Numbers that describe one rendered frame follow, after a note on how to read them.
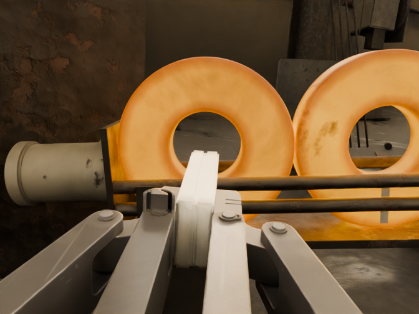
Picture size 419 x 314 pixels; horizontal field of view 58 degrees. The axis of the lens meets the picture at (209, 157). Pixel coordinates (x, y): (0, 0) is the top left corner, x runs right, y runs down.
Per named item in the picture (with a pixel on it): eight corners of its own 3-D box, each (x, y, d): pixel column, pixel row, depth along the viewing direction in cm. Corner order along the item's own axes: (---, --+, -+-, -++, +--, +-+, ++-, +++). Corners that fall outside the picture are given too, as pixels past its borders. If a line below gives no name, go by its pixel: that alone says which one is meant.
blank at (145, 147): (117, 60, 34) (106, 58, 31) (291, 53, 33) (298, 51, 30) (132, 220, 38) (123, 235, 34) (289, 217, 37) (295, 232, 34)
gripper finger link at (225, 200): (209, 243, 13) (296, 250, 13) (215, 188, 18) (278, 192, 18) (207, 281, 14) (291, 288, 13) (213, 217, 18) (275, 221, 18)
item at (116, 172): (132, 219, 40) (123, 117, 37) (138, 219, 40) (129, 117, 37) (111, 252, 33) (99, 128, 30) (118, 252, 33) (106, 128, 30)
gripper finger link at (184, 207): (191, 270, 15) (173, 268, 15) (202, 199, 22) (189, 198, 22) (194, 202, 14) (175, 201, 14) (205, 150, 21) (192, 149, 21)
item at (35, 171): (41, 194, 39) (33, 136, 37) (128, 192, 38) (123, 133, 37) (9, 215, 33) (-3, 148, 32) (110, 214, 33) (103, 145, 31)
